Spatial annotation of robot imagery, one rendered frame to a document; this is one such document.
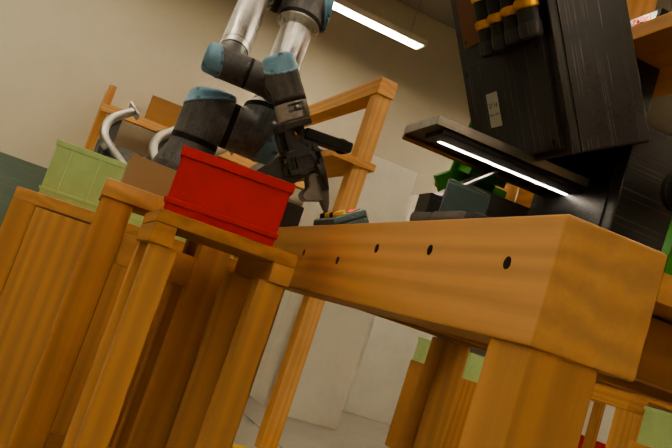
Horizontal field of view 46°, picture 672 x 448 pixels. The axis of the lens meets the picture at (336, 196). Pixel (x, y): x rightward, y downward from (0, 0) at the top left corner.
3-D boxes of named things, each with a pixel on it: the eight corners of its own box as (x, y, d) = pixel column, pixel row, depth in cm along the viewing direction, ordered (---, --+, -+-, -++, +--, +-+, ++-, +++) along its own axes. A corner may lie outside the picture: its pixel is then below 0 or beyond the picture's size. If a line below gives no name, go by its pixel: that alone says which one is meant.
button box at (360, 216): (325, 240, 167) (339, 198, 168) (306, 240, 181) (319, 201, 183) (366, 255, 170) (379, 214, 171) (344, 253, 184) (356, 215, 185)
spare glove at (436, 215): (525, 248, 116) (530, 232, 117) (466, 224, 113) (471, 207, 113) (457, 243, 135) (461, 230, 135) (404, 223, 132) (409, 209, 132)
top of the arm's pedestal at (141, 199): (100, 194, 172) (107, 177, 172) (97, 200, 202) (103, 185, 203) (238, 242, 180) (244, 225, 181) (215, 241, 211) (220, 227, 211)
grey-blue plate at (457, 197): (430, 247, 151) (451, 178, 153) (425, 247, 153) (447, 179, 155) (472, 263, 153) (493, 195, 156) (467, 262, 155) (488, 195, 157)
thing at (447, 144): (434, 129, 146) (439, 114, 146) (401, 139, 161) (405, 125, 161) (605, 201, 156) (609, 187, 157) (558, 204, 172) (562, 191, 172)
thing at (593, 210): (589, 294, 143) (637, 119, 148) (504, 284, 171) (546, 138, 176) (669, 324, 148) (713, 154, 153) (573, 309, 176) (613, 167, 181)
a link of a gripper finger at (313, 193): (306, 218, 176) (295, 178, 175) (330, 211, 177) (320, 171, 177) (310, 217, 173) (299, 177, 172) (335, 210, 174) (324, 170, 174)
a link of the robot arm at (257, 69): (252, 63, 190) (257, 54, 179) (295, 81, 192) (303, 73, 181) (240, 93, 189) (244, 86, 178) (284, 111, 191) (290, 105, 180)
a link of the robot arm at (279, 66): (291, 54, 181) (296, 47, 172) (303, 101, 181) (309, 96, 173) (258, 62, 179) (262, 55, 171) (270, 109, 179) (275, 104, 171)
